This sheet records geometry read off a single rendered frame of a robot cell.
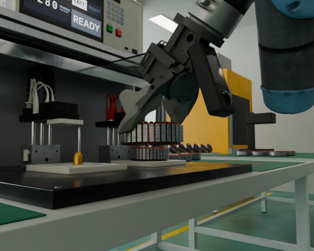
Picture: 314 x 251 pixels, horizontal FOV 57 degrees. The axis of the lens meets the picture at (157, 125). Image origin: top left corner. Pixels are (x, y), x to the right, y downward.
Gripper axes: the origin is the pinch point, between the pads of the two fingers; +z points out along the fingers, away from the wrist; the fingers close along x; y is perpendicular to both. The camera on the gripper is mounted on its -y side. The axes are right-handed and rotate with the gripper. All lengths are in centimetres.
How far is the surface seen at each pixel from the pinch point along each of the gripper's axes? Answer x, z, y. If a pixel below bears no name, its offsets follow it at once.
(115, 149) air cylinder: -22.8, 22.7, 22.0
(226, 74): -347, 16, 172
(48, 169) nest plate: 7.6, 16.9, 10.1
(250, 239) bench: -161, 77, -12
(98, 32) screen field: -16.2, -2.6, 45.3
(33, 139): 2.5, 22.1, 25.2
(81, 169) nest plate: 4.8, 12.4, 5.2
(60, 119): 3.0, 11.2, 19.1
